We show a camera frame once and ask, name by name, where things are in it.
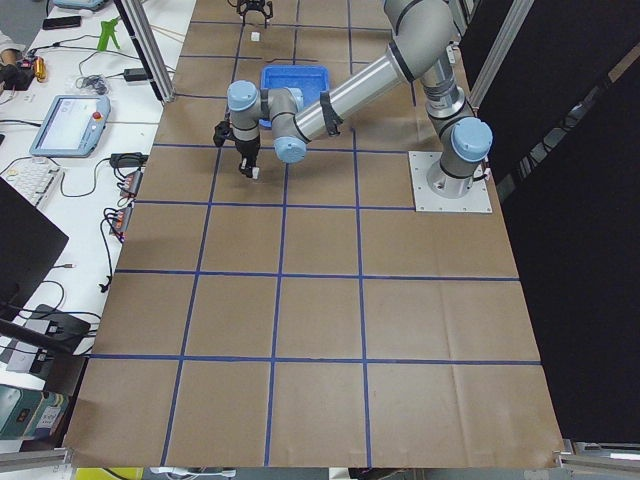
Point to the black monitor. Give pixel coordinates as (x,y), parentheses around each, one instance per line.
(30,246)

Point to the blue teach pendant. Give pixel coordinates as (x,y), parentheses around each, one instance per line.
(72,127)

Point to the blue plastic tray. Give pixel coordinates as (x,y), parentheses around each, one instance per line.
(307,81)

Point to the white keyboard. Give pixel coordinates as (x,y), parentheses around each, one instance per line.
(35,179)

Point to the aluminium frame post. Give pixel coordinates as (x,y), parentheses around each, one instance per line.
(139,29)

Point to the black power adapter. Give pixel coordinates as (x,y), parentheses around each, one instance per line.
(135,75)

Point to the black smartphone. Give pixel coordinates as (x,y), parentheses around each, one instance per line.
(66,22)

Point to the green handled reacher grabber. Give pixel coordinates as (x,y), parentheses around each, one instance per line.
(108,35)

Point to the black usb hub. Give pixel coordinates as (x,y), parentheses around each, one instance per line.
(130,185)

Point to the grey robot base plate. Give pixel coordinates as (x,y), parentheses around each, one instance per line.
(436,192)

